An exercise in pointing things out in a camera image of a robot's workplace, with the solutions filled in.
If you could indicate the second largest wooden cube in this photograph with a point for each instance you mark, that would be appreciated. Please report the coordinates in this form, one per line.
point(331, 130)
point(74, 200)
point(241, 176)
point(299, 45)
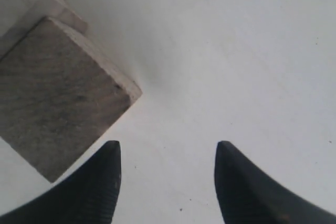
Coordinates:
point(18, 17)

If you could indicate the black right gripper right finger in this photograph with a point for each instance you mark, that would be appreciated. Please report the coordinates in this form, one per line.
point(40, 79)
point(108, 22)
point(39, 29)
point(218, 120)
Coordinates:
point(246, 194)

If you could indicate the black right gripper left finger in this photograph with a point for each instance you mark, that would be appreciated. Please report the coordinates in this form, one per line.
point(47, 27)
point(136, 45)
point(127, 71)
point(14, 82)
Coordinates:
point(88, 195)

